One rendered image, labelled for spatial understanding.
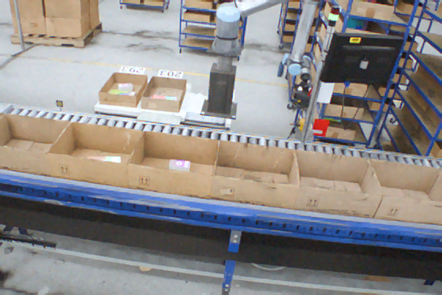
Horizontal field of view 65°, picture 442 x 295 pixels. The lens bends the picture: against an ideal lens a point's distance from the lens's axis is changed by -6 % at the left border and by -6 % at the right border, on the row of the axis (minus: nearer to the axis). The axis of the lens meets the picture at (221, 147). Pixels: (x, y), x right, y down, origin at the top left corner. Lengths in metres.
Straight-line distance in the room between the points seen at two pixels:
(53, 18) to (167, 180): 4.87
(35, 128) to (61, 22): 4.19
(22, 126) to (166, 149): 0.82
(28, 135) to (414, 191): 2.15
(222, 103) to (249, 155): 0.83
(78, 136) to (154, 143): 0.42
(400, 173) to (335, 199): 0.51
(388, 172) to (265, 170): 0.66
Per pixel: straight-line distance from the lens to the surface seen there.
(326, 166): 2.00
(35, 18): 6.48
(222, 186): 1.69
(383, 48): 2.33
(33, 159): 1.91
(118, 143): 2.02
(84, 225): 2.05
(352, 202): 1.79
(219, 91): 2.63
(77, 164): 1.81
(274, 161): 1.95
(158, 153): 1.99
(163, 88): 3.03
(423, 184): 2.23
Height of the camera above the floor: 2.08
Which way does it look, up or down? 34 degrees down
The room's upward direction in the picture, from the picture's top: 7 degrees clockwise
